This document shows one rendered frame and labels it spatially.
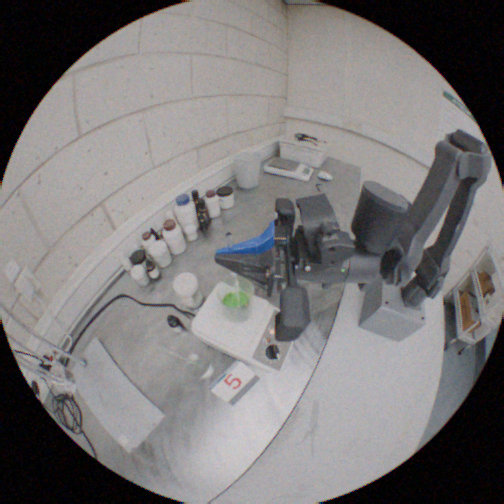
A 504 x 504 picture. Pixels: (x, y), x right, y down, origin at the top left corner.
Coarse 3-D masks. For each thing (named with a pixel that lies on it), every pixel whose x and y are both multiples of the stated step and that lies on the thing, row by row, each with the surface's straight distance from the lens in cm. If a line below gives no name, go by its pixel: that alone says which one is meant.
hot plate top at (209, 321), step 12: (216, 300) 39; (264, 300) 39; (204, 312) 38; (216, 312) 38; (264, 312) 37; (192, 324) 38; (204, 324) 37; (216, 324) 37; (228, 324) 37; (240, 324) 36; (252, 324) 36; (216, 336) 36; (228, 336) 36; (240, 336) 36; (252, 336) 36; (240, 348) 35
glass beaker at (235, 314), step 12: (228, 276) 32; (240, 276) 32; (216, 288) 31; (228, 288) 35; (240, 288) 36; (252, 288) 31; (252, 300) 32; (228, 312) 32; (240, 312) 32; (252, 312) 36
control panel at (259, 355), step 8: (272, 320) 40; (272, 328) 39; (264, 336) 38; (272, 336) 39; (264, 344) 38; (272, 344) 39; (280, 344) 40; (288, 344) 41; (256, 352) 37; (264, 352) 38; (280, 352) 40; (256, 360) 37; (264, 360) 38; (272, 360) 39; (280, 360) 40; (280, 368) 40
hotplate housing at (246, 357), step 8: (272, 312) 40; (264, 320) 39; (192, 328) 40; (264, 328) 38; (200, 336) 39; (256, 336) 38; (208, 344) 43; (216, 344) 38; (256, 344) 37; (224, 352) 42; (232, 352) 37; (240, 352) 37; (248, 352) 37; (288, 352) 42; (248, 360) 37; (264, 368) 39; (272, 368) 39
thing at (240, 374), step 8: (240, 368) 40; (232, 376) 40; (240, 376) 41; (248, 376) 42; (224, 384) 40; (232, 384) 41; (240, 384) 42; (216, 392) 41; (224, 392) 41; (232, 392) 42
